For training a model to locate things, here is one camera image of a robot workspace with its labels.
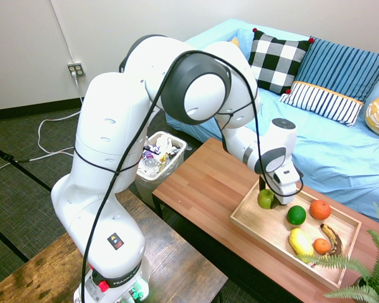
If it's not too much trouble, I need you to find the green fern plant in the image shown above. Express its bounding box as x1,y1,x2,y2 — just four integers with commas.
298,201,379,303

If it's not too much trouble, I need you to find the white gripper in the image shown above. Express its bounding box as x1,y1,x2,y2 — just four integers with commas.
259,163,304,210

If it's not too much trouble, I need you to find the green apple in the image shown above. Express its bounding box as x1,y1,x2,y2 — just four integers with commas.
257,188,275,210

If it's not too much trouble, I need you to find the navy white striped pillow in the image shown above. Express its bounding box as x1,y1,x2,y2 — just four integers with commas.
278,81,365,128

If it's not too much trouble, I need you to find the small orange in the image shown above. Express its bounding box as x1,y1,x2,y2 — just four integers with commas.
313,238,332,256

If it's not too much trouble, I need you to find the light blue sofa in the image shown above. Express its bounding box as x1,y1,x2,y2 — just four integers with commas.
165,18,379,222

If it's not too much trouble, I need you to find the yellow mango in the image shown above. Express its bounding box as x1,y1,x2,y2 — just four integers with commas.
287,227,315,257

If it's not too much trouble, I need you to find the white power cable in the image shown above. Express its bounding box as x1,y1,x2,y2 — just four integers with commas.
0,75,85,175

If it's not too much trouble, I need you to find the overripe brown banana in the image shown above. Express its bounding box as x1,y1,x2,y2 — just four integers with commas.
320,223,345,256

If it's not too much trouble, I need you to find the wall power outlet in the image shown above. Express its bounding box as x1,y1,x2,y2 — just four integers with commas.
66,62,84,78

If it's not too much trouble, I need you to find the light wooden tray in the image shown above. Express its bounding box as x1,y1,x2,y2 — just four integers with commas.
229,177,363,290

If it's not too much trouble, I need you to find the large orange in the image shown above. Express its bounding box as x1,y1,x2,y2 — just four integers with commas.
309,199,332,221

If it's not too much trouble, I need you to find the green lime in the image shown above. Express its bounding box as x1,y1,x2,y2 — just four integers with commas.
286,205,307,226

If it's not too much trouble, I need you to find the grey trash bin with liner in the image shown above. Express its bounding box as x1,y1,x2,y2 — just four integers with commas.
134,131,188,210

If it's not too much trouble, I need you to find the blue striped pillow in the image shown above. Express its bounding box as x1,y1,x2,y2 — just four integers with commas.
294,37,379,104

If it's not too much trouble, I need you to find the black white checkered pillow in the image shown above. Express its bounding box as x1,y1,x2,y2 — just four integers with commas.
248,27,315,95

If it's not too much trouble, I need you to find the white wall cable conduit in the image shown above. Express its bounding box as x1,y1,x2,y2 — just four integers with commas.
49,0,76,63

